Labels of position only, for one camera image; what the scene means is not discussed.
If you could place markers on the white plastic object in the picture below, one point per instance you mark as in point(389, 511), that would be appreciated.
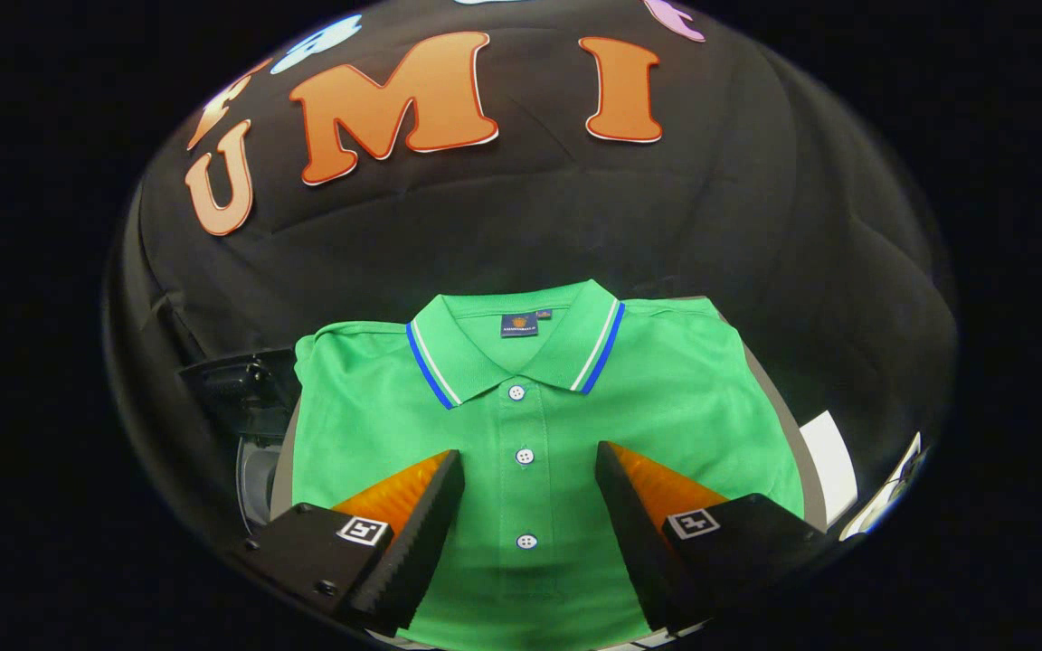
point(887, 493)

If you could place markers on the white flat box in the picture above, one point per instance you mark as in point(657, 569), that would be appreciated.
point(830, 470)

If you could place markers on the green polo shirt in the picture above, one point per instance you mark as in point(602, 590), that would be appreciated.
point(530, 425)

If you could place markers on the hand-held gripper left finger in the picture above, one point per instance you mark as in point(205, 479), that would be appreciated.
point(426, 533)

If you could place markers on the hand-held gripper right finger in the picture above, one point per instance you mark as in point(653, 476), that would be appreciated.
point(634, 533)

